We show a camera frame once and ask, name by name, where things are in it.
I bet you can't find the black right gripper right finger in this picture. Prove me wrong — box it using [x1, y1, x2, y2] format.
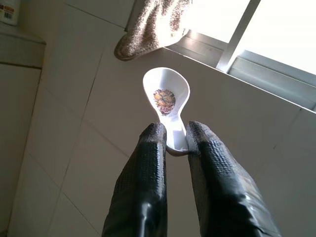
[185, 120, 282, 237]

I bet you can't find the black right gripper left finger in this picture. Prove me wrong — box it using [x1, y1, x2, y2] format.
[102, 122, 167, 237]

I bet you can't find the white patterned ceramic spoon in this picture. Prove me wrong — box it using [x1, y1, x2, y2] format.
[142, 67, 191, 158]

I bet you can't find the white kitchen counter cabinet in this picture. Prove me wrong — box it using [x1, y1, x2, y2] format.
[0, 24, 47, 223]

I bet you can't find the beige hanging towel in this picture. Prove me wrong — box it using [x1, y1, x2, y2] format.
[113, 0, 196, 61]

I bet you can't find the white bottle red label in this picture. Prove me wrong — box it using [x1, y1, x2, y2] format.
[0, 0, 18, 25]

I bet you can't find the aluminium frame window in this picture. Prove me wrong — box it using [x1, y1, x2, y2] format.
[160, 0, 316, 112]

